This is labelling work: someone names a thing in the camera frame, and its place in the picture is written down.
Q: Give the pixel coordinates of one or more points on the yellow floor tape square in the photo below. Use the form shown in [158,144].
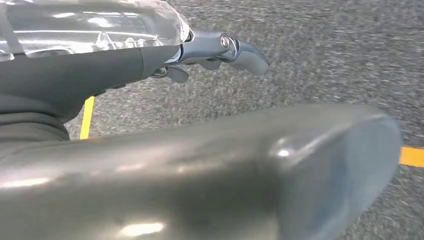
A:
[86,116]

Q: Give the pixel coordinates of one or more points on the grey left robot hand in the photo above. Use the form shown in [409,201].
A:
[198,182]

